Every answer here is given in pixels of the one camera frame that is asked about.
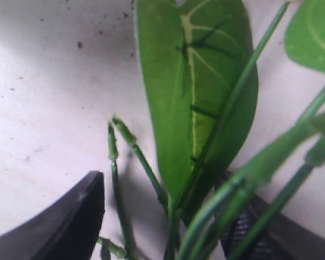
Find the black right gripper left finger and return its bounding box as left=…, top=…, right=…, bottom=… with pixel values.
left=0, top=171, right=105, bottom=259

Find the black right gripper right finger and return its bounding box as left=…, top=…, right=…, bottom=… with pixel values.
left=219, top=194, right=325, bottom=259

